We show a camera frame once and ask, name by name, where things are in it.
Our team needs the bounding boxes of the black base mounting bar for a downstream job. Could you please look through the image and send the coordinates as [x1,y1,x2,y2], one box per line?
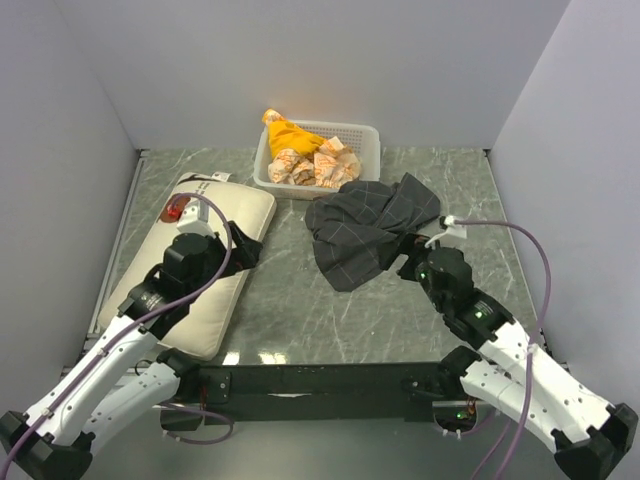
[173,362,468,422]

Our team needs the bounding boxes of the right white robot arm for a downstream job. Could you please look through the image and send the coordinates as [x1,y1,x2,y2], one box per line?
[380,234,639,479]

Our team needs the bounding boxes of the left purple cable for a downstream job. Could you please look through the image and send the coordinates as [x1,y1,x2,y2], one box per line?
[0,192,235,464]

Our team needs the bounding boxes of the dark grey checked pillowcase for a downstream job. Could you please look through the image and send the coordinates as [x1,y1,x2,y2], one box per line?
[304,173,441,292]

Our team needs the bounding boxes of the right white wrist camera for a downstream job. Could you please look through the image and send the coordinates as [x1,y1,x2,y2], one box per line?
[425,215,468,248]

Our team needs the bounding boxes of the white plastic basket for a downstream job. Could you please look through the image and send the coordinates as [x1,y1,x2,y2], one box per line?
[253,109,381,200]

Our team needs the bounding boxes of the cream bear print pillow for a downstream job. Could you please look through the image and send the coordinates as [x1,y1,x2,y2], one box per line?
[97,173,276,360]

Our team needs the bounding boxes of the orange patterned pillowcase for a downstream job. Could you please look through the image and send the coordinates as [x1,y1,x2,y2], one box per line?
[262,109,362,189]

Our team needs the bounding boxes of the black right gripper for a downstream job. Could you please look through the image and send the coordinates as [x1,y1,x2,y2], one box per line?
[375,228,447,313]

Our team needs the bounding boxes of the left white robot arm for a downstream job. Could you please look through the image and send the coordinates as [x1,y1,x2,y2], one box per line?
[1,222,262,479]

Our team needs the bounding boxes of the aluminium frame rail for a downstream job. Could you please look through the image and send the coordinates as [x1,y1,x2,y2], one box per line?
[85,149,146,340]

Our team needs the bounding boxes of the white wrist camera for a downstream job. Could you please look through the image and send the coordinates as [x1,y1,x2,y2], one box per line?
[425,215,468,248]
[167,196,214,236]

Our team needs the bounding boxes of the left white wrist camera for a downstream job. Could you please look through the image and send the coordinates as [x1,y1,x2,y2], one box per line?
[167,196,214,236]

